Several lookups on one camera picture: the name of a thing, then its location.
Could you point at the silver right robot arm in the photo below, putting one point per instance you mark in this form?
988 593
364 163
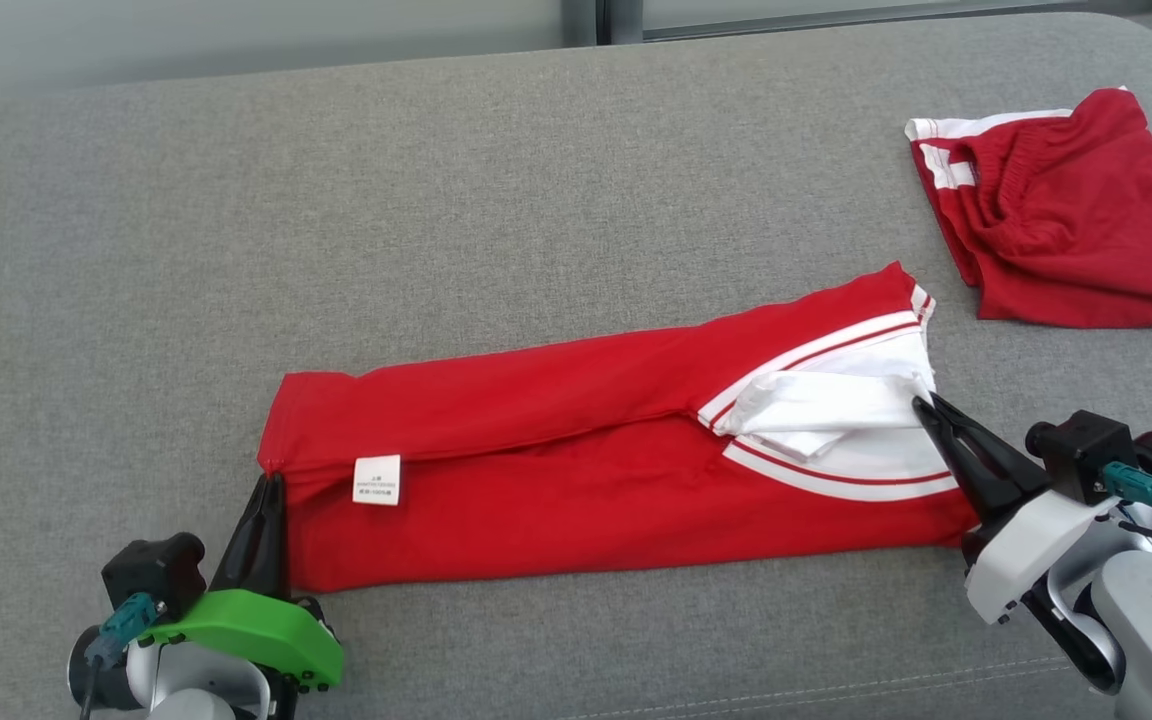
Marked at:
1146 620

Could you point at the red white sports shirt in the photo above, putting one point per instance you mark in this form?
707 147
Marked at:
586 480

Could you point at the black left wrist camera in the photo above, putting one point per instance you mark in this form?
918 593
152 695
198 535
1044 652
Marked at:
151 575

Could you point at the red white striped shorts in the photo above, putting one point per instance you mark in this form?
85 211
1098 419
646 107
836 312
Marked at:
1076 230

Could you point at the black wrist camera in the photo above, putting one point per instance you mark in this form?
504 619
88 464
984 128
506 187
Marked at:
1086 455
151 575

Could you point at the teal right camera connector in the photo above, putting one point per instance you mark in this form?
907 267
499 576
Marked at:
1141 488

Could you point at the teal left camera connector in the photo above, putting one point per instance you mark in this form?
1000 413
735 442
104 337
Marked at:
126 625

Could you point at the grey metal wall post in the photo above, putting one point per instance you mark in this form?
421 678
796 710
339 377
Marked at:
601 20

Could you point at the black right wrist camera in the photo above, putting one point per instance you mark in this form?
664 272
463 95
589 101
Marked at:
1086 455

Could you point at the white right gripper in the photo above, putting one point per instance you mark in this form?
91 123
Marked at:
1031 555

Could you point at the grey fabric sofa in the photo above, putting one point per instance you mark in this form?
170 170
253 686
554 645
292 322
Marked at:
436 230

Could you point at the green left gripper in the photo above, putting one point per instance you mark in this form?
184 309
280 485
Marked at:
256 630

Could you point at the teal camera connector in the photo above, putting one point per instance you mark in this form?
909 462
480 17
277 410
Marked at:
126 625
1141 488

